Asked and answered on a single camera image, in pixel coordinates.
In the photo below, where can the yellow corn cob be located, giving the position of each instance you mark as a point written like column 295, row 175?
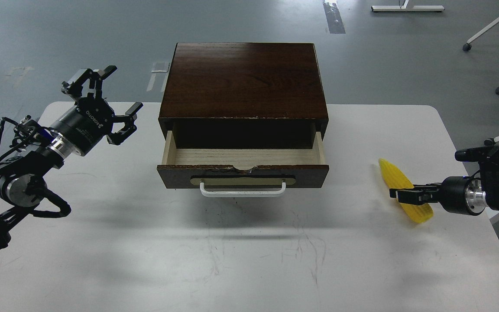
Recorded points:
column 395, row 179

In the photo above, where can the dark wooden drawer cabinet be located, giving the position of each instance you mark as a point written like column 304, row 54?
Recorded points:
column 244, row 95

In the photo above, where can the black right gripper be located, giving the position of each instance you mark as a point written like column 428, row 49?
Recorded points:
column 457, row 194

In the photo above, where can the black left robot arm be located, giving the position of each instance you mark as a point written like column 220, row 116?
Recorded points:
column 28, row 151

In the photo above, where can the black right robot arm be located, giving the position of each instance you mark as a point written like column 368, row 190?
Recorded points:
column 487, row 157

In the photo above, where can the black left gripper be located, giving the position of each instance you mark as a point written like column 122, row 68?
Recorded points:
column 85, row 125

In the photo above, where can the wooden drawer with white handle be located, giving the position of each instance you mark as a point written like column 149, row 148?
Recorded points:
column 243, row 173

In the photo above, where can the white table foot bar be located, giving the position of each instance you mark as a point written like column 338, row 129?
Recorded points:
column 406, row 6

